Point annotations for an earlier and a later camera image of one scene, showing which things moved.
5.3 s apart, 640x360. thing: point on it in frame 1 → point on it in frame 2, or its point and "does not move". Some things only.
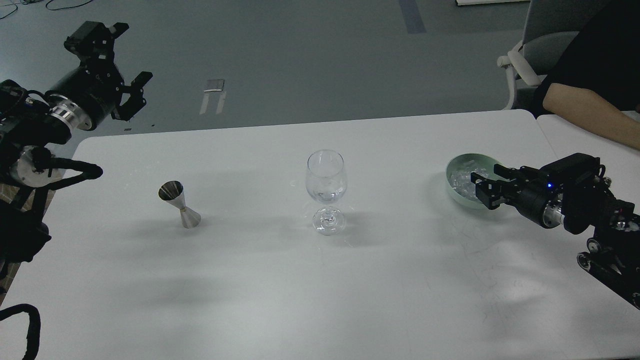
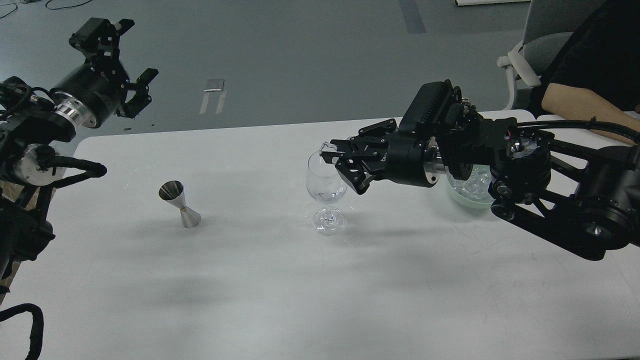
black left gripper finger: [94, 41] does not move
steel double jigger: [172, 192] does not move
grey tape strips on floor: [213, 85] does not move
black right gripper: [530, 192] → [408, 156]
